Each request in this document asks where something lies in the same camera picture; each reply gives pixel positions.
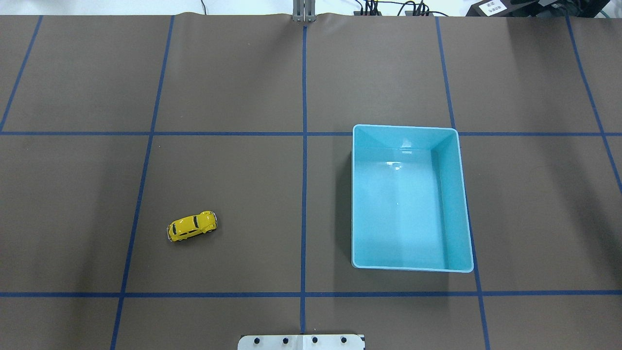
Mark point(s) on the yellow beetle toy car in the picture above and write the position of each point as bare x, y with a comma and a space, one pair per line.
191, 226

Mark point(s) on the light blue plastic bin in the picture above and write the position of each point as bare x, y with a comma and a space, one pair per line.
408, 203

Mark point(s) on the grey aluminium post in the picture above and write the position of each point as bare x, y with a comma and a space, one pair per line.
304, 11

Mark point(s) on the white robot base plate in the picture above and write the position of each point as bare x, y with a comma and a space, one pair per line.
302, 342

